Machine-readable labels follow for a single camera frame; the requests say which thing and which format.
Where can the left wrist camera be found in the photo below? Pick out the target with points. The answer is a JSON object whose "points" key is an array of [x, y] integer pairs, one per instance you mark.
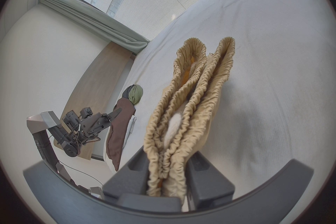
{"points": [[86, 112]]}

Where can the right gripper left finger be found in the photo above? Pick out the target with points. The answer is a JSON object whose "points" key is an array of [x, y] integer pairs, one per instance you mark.
{"points": [[131, 181]]}

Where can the black garment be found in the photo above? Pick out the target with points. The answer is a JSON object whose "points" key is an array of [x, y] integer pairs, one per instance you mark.
{"points": [[126, 93]]}

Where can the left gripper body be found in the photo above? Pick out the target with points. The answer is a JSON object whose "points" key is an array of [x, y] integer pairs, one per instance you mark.
{"points": [[97, 124]]}

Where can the bed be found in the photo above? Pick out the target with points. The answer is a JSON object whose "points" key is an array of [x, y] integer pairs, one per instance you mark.
{"points": [[262, 60]]}

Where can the green garment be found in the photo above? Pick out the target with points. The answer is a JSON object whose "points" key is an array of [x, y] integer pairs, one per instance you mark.
{"points": [[136, 94]]}

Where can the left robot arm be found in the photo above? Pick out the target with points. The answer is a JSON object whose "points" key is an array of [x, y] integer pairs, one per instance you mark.
{"points": [[44, 123]]}

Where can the brown garment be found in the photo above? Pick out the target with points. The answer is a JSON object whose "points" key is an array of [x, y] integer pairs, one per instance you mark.
{"points": [[120, 125]]}

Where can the grey-green curtain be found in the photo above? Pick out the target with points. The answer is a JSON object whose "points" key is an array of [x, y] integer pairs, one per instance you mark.
{"points": [[105, 23]]}

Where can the tan shorts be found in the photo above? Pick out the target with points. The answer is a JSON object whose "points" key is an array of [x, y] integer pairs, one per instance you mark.
{"points": [[183, 118]]}

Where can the white garment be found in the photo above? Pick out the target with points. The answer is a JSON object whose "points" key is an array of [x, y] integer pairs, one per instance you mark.
{"points": [[130, 129]]}

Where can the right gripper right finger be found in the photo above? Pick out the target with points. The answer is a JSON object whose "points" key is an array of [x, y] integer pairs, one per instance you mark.
{"points": [[207, 183]]}

